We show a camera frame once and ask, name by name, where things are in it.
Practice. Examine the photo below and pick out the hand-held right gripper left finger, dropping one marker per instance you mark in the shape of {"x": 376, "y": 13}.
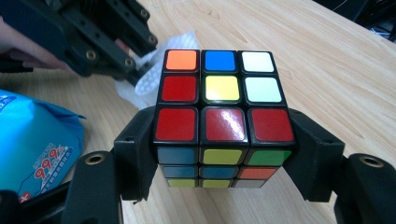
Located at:
{"x": 137, "y": 155}

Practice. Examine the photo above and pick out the colourful puzzle cube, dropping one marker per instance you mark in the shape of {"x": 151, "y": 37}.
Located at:
{"x": 222, "y": 121}

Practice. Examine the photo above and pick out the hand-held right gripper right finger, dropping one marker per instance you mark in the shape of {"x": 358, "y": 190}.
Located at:
{"x": 317, "y": 161}

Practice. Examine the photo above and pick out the blue wet wipes packet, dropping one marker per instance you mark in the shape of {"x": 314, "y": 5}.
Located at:
{"x": 34, "y": 140}

